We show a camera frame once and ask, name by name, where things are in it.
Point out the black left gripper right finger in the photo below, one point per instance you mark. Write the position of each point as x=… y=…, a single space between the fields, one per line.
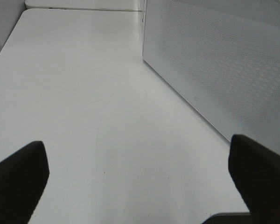
x=255 y=171

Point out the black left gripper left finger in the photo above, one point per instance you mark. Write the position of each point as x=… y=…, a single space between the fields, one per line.
x=23 y=178

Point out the white microwave door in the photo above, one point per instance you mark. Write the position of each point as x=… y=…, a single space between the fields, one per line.
x=223 y=57

